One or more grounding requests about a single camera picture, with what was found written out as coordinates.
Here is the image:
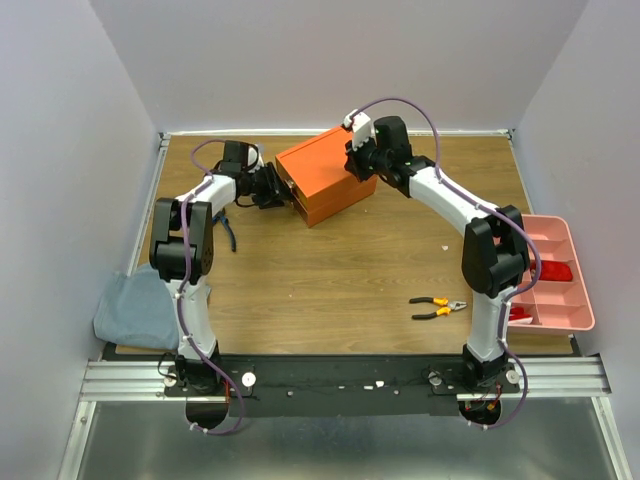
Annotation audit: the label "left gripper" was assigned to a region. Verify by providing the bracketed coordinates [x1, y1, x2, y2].
[242, 161, 294, 210]

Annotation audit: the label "orange drawer cabinet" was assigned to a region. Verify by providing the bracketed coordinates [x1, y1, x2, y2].
[275, 127, 377, 228]

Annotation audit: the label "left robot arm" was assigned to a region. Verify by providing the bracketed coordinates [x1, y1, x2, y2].
[149, 139, 288, 395]

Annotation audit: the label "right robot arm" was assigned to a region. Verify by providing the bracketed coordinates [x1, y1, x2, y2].
[342, 112, 529, 392]

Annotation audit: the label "blue cloth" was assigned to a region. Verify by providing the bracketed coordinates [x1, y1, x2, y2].
[93, 263, 212, 351]

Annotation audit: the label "red white item in tray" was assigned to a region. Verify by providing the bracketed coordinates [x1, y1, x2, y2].
[508, 306, 533, 325]

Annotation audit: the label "pink compartment tray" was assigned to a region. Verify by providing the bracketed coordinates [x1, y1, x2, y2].
[509, 215, 595, 335]

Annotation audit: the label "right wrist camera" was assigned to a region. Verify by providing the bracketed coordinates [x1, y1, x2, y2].
[342, 110, 374, 151]

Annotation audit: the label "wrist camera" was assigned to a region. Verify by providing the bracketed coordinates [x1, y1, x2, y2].
[246, 144, 264, 172]
[342, 110, 374, 151]

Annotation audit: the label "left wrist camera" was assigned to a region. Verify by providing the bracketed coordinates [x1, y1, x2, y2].
[246, 144, 264, 172]

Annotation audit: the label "blue handled cutting pliers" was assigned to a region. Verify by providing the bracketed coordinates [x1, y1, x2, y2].
[212, 209, 237, 253]

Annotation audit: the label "orange handled pliers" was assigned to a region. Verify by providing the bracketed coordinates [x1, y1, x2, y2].
[408, 296, 468, 321]

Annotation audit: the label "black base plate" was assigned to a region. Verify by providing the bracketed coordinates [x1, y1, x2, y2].
[158, 354, 520, 423]

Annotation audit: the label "aluminium rail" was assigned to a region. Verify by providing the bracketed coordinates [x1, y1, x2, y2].
[80, 356, 611, 402]

